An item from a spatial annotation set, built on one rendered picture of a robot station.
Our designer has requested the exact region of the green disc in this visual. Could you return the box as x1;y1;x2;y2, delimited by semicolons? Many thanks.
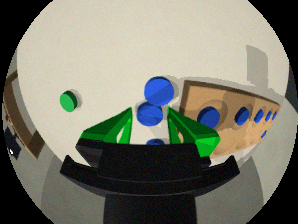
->
60;91;78;112

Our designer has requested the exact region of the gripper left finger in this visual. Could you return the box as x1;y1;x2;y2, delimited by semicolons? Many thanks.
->
80;107;133;143

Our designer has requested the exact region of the tan tray with round pockets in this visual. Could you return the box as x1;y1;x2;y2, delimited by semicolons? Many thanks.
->
179;80;281;159

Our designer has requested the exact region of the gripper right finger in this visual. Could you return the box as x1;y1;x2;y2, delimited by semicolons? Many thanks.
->
167;107;221;158

